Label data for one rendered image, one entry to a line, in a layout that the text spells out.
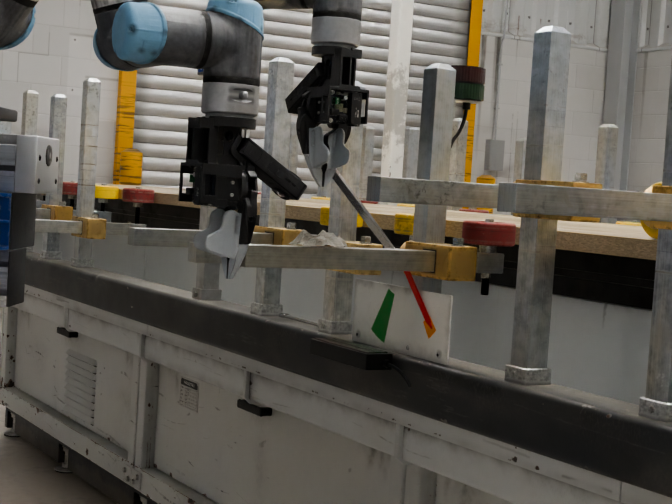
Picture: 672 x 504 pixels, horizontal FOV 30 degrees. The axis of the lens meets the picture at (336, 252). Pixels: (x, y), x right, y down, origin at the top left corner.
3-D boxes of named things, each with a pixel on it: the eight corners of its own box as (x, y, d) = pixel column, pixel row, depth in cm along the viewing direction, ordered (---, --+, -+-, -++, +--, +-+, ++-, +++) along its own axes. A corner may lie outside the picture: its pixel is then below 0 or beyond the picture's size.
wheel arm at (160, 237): (133, 250, 211) (135, 225, 211) (126, 249, 214) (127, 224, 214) (352, 257, 234) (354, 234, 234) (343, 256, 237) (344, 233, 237)
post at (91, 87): (77, 269, 315) (87, 77, 312) (73, 268, 318) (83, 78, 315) (91, 269, 317) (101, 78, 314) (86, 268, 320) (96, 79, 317)
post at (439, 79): (415, 385, 187) (437, 62, 184) (402, 381, 190) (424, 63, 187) (434, 384, 189) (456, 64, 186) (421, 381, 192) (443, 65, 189)
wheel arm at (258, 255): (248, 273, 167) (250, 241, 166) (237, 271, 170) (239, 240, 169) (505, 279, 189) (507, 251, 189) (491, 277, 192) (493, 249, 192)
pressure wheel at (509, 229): (479, 297, 184) (485, 219, 183) (447, 291, 191) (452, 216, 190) (522, 297, 188) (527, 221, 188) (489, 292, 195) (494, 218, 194)
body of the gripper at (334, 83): (325, 124, 187) (330, 43, 186) (297, 125, 194) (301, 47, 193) (368, 128, 191) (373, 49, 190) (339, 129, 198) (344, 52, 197)
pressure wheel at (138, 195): (129, 230, 325) (131, 186, 324) (157, 232, 323) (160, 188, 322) (115, 231, 317) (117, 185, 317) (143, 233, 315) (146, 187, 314)
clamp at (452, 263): (447, 281, 180) (450, 246, 179) (395, 272, 191) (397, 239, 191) (479, 281, 182) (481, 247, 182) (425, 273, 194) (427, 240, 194)
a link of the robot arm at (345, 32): (303, 19, 193) (348, 25, 198) (301, 48, 194) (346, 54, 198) (327, 14, 187) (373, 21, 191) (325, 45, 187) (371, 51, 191)
